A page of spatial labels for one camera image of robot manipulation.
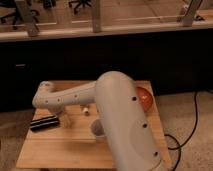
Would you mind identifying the black eraser block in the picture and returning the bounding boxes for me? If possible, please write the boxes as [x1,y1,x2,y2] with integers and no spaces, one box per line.
[30,116,60,132]

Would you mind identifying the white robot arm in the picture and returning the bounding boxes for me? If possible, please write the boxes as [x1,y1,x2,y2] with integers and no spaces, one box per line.
[32,71,166,171]

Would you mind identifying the orange bowl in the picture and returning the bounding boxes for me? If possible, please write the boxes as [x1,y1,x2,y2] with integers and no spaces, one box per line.
[136,87,153,112]

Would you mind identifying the black office chair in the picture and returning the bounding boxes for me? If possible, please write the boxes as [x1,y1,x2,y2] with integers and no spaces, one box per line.
[68,0,91,14]
[0,0,40,30]

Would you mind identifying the black office chair left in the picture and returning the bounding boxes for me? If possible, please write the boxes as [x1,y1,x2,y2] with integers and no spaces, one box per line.
[0,0,40,30]

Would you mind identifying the black cabinet wall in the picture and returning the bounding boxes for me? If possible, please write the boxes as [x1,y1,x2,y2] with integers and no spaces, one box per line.
[0,29,213,112]

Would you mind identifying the black power cable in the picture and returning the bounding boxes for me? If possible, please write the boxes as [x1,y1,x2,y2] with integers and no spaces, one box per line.
[163,89,213,171]

